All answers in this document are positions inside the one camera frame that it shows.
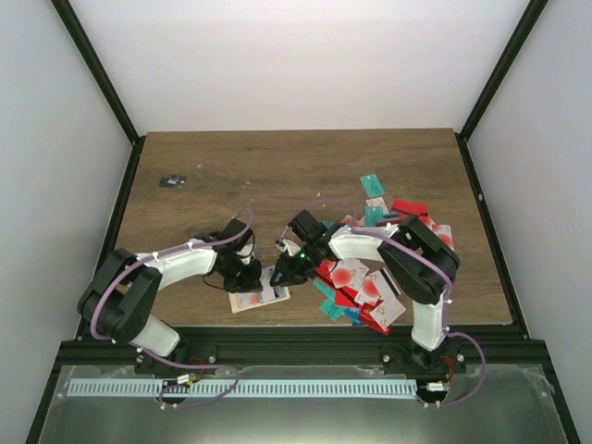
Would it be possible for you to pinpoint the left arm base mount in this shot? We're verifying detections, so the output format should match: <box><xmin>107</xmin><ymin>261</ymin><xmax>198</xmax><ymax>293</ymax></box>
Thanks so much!
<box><xmin>134</xmin><ymin>334</ymin><xmax>218</xmax><ymax>377</ymax></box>

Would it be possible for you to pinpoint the beige card holder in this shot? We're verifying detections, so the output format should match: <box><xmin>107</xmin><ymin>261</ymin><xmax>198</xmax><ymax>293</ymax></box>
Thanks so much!
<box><xmin>228</xmin><ymin>265</ymin><xmax>290</xmax><ymax>314</ymax></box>

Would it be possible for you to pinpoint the white card red circle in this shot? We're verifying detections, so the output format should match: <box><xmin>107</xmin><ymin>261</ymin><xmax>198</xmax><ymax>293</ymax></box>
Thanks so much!
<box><xmin>329</xmin><ymin>258</ymin><xmax>369</xmax><ymax>290</ymax></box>

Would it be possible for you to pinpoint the black frame rail front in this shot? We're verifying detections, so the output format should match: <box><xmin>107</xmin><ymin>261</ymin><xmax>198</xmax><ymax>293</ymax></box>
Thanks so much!
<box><xmin>59</xmin><ymin>326</ymin><xmax>547</xmax><ymax>371</ymax></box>

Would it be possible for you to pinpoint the red card black stripe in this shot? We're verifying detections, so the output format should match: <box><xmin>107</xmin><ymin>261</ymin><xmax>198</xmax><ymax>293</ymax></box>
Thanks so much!
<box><xmin>333</xmin><ymin>289</ymin><xmax>362</xmax><ymax>308</ymax></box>

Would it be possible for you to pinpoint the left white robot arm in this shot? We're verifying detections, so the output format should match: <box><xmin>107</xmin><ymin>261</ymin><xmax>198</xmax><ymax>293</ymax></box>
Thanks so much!
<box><xmin>77</xmin><ymin>237</ymin><xmax>263</xmax><ymax>374</ymax></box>

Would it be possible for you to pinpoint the purple cable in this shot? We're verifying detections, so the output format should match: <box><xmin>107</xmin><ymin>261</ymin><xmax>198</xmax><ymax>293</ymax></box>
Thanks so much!
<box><xmin>286</xmin><ymin>198</ymin><xmax>487</xmax><ymax>408</ymax></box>
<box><xmin>90</xmin><ymin>206</ymin><xmax>256</xmax><ymax>341</ymax></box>

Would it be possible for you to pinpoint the light blue slotted cable duct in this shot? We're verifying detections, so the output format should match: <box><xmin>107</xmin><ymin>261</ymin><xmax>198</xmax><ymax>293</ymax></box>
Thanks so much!
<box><xmin>67</xmin><ymin>378</ymin><xmax>417</xmax><ymax>400</ymax></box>

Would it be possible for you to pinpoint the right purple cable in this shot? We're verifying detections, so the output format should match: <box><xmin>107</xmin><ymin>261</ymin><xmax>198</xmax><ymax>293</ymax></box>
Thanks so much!
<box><xmin>286</xmin><ymin>198</ymin><xmax>487</xmax><ymax>408</ymax></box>

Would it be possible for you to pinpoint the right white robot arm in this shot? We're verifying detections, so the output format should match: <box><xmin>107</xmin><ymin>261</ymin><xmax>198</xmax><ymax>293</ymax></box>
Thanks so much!
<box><xmin>270</xmin><ymin>210</ymin><xmax>460</xmax><ymax>373</ymax></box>

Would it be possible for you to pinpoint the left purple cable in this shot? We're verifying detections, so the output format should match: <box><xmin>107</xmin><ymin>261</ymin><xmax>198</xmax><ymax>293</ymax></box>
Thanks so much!
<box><xmin>90</xmin><ymin>206</ymin><xmax>256</xmax><ymax>341</ymax></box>

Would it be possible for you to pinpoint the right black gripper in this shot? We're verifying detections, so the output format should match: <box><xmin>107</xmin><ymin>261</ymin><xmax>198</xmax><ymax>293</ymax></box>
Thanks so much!
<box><xmin>270</xmin><ymin>243</ymin><xmax>320</xmax><ymax>289</ymax></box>

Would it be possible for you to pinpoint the far teal card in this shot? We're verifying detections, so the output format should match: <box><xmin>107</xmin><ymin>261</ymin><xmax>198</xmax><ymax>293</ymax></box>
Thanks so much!
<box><xmin>360</xmin><ymin>174</ymin><xmax>385</xmax><ymax>198</ymax></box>

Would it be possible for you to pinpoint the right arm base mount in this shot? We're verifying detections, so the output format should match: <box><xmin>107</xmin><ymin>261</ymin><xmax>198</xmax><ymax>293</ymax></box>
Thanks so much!
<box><xmin>380</xmin><ymin>339</ymin><xmax>466</xmax><ymax>377</ymax></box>

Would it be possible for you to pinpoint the white card red dot right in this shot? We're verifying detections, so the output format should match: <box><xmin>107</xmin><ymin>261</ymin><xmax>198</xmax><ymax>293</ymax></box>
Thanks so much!
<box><xmin>431</xmin><ymin>224</ymin><xmax>454</xmax><ymax>250</ymax></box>

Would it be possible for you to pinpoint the white striped card in pile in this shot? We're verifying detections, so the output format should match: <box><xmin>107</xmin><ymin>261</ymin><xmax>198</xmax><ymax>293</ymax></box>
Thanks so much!
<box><xmin>368</xmin><ymin>268</ymin><xmax>401</xmax><ymax>300</ymax></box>

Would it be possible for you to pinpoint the white card red pattern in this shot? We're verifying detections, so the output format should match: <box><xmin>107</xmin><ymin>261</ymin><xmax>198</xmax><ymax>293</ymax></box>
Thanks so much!
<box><xmin>369</xmin><ymin>298</ymin><xmax>406</xmax><ymax>333</ymax></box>

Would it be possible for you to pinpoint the far red card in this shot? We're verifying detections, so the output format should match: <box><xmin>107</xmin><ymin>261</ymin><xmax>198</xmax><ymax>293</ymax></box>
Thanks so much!
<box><xmin>391</xmin><ymin>199</ymin><xmax>429</xmax><ymax>220</ymax></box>

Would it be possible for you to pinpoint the small black card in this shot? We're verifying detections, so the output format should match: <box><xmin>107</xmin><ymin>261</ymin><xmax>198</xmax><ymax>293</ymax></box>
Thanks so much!
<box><xmin>159</xmin><ymin>174</ymin><xmax>187</xmax><ymax>189</ymax></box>

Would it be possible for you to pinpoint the teal VIP card front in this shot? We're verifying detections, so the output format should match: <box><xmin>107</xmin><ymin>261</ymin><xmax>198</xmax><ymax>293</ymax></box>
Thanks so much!
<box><xmin>320</xmin><ymin>299</ymin><xmax>345</xmax><ymax>322</ymax></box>

